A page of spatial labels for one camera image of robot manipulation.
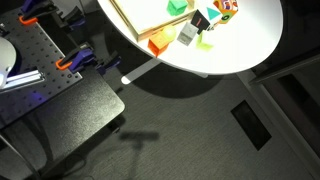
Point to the yellow orange ball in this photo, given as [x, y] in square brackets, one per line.
[169, 32]

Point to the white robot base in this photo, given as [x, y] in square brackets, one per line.
[7, 60]

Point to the orange block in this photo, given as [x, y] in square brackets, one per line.
[158, 43]

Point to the light green wedge block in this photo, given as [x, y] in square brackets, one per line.
[205, 41]

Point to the wooden tray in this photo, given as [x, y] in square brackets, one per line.
[146, 17]

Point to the green block in tray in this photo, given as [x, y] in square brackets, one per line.
[176, 7]

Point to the round white table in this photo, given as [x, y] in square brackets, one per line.
[243, 43]

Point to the grey green cube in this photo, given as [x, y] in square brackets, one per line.
[187, 34]

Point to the black mounting table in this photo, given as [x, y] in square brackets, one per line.
[43, 138]

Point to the black teal cube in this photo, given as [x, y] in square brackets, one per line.
[206, 18]

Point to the purple clamp with orange tip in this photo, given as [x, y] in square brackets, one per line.
[82, 56]

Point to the multicolour orange-circle cube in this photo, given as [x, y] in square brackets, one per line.
[228, 9]

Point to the black perforated breadboard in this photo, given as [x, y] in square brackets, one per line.
[35, 51]

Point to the purple clamp far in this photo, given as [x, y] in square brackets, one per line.
[33, 10]

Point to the silver aluminium rail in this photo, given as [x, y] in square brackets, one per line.
[24, 79]

